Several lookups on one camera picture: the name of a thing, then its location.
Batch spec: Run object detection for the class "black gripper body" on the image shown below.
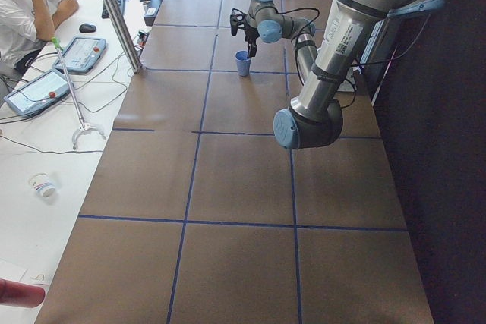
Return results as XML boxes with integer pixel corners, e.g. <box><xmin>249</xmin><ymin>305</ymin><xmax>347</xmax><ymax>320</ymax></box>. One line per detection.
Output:
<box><xmin>244</xmin><ymin>24</ymin><xmax>260</xmax><ymax>44</ymax></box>

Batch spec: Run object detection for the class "light blue plastic cup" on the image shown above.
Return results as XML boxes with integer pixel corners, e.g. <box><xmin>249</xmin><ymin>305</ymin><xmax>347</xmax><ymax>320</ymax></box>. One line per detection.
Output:
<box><xmin>235</xmin><ymin>50</ymin><xmax>251</xmax><ymax>77</ymax></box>

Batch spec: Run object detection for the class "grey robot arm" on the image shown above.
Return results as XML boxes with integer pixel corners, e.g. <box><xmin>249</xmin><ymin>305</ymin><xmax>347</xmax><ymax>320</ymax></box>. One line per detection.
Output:
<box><xmin>243</xmin><ymin>0</ymin><xmax>445</xmax><ymax>149</ymax></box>

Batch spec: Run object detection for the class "white paper cup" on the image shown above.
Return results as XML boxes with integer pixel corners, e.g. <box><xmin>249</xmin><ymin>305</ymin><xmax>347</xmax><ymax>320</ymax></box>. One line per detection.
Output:
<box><xmin>28</xmin><ymin>172</ymin><xmax>58</xmax><ymax>198</ymax></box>

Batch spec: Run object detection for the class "black computer mouse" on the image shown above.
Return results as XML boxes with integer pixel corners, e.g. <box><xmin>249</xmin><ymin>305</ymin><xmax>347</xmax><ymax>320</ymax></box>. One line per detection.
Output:
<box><xmin>79</xmin><ymin>23</ymin><xmax>96</xmax><ymax>33</ymax></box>

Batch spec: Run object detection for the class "far teach pendant tablet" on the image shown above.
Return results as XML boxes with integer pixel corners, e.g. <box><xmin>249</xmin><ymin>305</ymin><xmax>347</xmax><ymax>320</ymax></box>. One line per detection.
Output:
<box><xmin>52</xmin><ymin>36</ymin><xmax>107</xmax><ymax>75</ymax></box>

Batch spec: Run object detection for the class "teach pendant tablet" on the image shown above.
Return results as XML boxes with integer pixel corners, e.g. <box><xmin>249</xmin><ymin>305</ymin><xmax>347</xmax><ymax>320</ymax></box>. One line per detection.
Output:
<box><xmin>52</xmin><ymin>36</ymin><xmax>107</xmax><ymax>75</ymax></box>
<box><xmin>4</xmin><ymin>70</ymin><xmax>70</xmax><ymax>116</ymax></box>

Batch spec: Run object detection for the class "grabber reach tool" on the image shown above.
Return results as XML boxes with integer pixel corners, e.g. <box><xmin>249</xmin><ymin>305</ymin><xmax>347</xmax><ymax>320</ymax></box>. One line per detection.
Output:
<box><xmin>51</xmin><ymin>36</ymin><xmax>106</xmax><ymax>151</ymax></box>

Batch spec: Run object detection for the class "near teach pendant tablet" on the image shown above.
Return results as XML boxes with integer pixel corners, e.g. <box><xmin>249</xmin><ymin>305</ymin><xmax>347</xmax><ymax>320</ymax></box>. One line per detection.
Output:
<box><xmin>4</xmin><ymin>70</ymin><xmax>70</xmax><ymax>116</ymax></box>

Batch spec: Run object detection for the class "person in white shirt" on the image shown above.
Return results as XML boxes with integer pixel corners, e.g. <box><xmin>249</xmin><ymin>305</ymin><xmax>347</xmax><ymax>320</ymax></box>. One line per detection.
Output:
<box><xmin>1</xmin><ymin>0</ymin><xmax>79</xmax><ymax>74</ymax></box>

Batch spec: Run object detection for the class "red cylinder bottle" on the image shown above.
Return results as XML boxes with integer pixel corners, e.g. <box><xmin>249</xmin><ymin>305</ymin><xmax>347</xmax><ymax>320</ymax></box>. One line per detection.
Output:
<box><xmin>0</xmin><ymin>278</ymin><xmax>46</xmax><ymax>308</ymax></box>

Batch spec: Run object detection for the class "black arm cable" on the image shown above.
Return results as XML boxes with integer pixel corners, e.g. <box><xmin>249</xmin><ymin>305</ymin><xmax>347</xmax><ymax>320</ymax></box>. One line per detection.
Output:
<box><xmin>232</xmin><ymin>6</ymin><xmax>399</xmax><ymax>109</ymax></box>

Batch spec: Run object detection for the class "aluminium frame post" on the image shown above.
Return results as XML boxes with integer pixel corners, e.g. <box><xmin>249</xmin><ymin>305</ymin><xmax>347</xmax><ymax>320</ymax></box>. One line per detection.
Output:
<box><xmin>103</xmin><ymin>0</ymin><xmax>141</xmax><ymax>74</ymax></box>

